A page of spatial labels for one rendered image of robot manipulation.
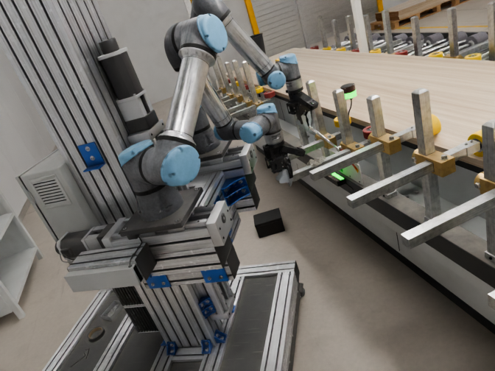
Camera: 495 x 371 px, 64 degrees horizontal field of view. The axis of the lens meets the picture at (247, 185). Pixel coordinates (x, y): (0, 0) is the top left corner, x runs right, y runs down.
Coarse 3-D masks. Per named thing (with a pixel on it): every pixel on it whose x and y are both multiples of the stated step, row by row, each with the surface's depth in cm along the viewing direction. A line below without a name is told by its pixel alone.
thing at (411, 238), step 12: (492, 192) 100; (468, 204) 98; (480, 204) 97; (492, 204) 98; (444, 216) 97; (456, 216) 96; (468, 216) 97; (420, 228) 96; (432, 228) 95; (444, 228) 96; (408, 240) 94; (420, 240) 95
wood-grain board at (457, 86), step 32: (320, 64) 312; (352, 64) 282; (384, 64) 257; (416, 64) 236; (448, 64) 218; (480, 64) 202; (288, 96) 261; (320, 96) 236; (384, 96) 203; (448, 96) 178; (480, 96) 167; (448, 128) 151; (480, 128) 143; (480, 160) 125
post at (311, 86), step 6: (306, 84) 186; (312, 84) 185; (312, 90) 186; (312, 96) 187; (318, 102) 189; (318, 108) 190; (318, 114) 191; (318, 120) 192; (318, 126) 193; (324, 126) 194; (324, 132) 195; (324, 150) 199; (324, 156) 202
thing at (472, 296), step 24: (288, 120) 298; (312, 120) 254; (264, 144) 393; (408, 144) 168; (408, 168) 175; (456, 168) 146; (480, 168) 135; (312, 192) 322; (336, 192) 267; (456, 192) 151; (360, 216) 245; (480, 216) 144; (384, 240) 227; (408, 264) 217; (432, 264) 189; (456, 288) 178; (480, 312) 168
